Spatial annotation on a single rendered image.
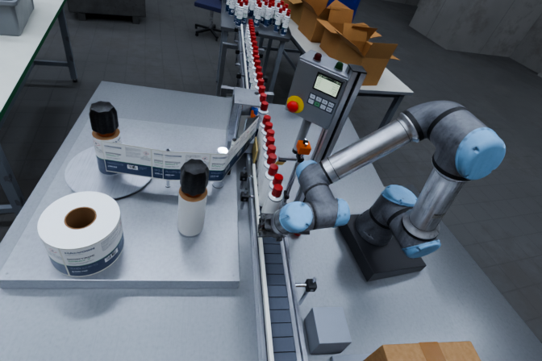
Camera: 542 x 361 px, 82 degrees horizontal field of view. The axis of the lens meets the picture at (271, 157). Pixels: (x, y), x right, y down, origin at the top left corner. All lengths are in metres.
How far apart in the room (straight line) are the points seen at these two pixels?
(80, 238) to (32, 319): 0.26
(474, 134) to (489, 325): 0.83
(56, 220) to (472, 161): 1.07
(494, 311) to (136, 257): 1.30
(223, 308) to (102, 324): 0.34
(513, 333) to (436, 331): 0.31
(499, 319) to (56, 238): 1.50
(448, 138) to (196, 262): 0.82
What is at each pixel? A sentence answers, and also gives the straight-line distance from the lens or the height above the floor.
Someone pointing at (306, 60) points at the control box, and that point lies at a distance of 0.97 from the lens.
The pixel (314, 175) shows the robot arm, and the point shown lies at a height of 1.24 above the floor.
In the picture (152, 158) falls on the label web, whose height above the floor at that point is 1.02.
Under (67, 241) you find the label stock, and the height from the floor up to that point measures 1.02.
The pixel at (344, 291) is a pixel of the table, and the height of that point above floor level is 0.83.
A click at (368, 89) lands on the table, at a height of 0.78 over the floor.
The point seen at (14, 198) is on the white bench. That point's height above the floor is 0.29.
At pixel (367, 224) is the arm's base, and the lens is 1.29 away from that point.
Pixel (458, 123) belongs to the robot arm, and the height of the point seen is 1.50.
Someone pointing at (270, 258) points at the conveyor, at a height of 0.88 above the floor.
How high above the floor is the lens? 1.82
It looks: 39 degrees down
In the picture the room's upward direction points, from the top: 16 degrees clockwise
